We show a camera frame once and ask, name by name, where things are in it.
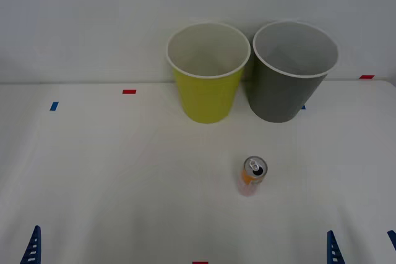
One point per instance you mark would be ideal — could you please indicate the orange and white drink can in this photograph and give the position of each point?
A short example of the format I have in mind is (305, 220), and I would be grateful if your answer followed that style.
(255, 168)

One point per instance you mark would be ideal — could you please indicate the grey plastic waste bin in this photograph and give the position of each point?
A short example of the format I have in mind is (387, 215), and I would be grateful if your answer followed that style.
(278, 94)

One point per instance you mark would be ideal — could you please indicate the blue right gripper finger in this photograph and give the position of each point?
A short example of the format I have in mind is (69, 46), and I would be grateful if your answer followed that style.
(333, 250)
(393, 237)

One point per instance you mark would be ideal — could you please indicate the yellow-green plastic waste bin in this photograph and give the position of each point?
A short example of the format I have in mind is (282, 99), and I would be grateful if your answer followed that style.
(205, 97)

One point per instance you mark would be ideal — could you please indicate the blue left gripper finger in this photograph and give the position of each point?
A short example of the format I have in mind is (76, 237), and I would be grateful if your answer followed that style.
(32, 250)

